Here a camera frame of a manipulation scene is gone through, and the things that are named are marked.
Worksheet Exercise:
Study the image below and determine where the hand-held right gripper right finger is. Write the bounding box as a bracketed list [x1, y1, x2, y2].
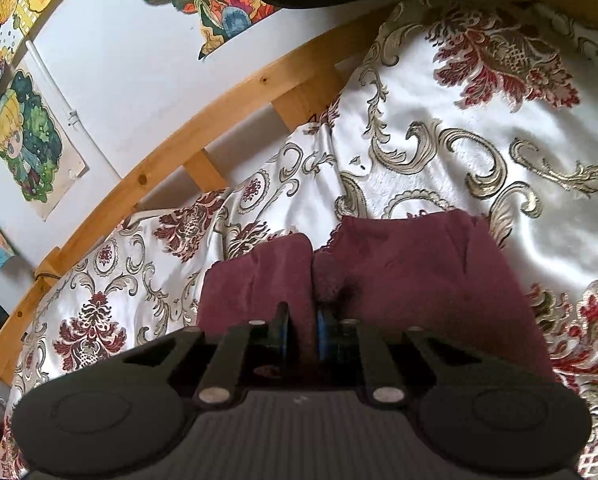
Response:
[316, 305, 480, 406]

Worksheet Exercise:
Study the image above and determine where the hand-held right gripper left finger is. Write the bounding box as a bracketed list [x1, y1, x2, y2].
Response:
[121, 302, 294, 407]

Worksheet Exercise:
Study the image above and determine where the floral colourful wall poster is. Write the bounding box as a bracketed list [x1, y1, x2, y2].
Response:
[115, 0, 282, 61]

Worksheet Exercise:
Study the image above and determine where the cartoon figure green wall poster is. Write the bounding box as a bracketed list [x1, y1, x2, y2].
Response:
[0, 69, 90, 222]

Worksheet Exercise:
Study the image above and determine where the maroon small garment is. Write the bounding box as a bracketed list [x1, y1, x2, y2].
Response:
[196, 211, 558, 386]

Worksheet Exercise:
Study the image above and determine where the wooden bed frame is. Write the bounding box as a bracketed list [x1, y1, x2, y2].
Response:
[0, 0, 598, 461]

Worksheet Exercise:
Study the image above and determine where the white wall pipe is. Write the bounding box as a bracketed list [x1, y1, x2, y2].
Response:
[25, 39, 126, 182]

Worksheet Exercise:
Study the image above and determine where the white floral printed blanket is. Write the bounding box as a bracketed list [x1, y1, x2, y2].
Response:
[0, 0, 598, 480]

